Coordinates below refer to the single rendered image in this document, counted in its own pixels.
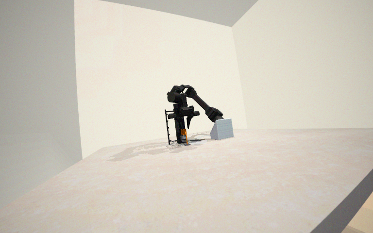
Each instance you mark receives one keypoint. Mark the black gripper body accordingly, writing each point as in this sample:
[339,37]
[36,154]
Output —
[173,115]

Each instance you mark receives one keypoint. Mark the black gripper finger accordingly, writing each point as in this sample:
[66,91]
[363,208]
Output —
[188,119]
[180,122]

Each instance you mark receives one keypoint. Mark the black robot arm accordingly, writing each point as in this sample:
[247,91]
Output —
[176,96]

